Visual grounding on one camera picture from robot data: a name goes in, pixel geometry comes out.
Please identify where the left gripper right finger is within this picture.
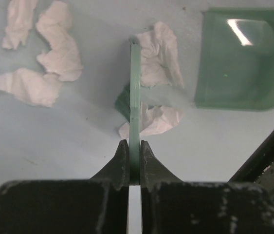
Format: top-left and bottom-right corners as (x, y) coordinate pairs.
(140, 141), (274, 234)

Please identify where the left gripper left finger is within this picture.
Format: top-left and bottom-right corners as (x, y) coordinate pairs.
(0, 140), (130, 234)

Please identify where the green hand brush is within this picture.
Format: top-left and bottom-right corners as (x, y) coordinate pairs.
(114, 36), (143, 234)

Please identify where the green plastic dustpan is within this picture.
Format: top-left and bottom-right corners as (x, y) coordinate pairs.
(194, 8), (274, 111)

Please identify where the crumpled paper scrap front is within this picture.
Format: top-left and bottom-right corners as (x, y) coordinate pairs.
(118, 102), (185, 137)

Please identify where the crumpled paper scrap middle left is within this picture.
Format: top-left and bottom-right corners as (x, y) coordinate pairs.
(0, 68), (62, 107)

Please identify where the crumpled paper scrap far left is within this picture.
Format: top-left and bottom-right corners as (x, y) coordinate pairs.
(136, 21), (184, 88)

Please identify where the crumpled paper scrap upper left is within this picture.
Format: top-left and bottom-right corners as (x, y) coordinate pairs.
(36, 0), (83, 82)

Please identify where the large crumpled paper scrap right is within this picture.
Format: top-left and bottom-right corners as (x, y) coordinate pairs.
(1, 0), (38, 50)

